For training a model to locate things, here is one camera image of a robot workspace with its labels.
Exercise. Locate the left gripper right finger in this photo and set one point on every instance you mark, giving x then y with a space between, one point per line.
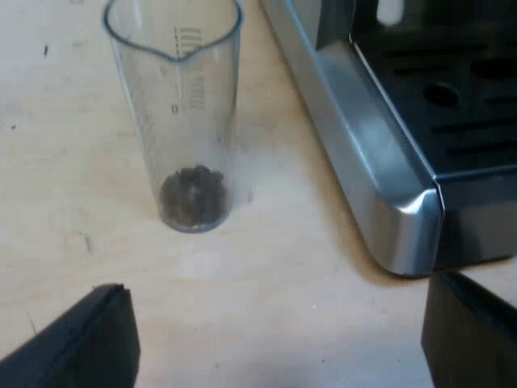
472 343

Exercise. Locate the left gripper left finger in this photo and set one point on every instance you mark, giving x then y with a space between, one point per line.
81 343

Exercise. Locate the steel espresso machine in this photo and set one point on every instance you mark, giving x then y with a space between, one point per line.
363 141

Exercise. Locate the clear measuring glass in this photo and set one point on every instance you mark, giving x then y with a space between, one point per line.
194 121

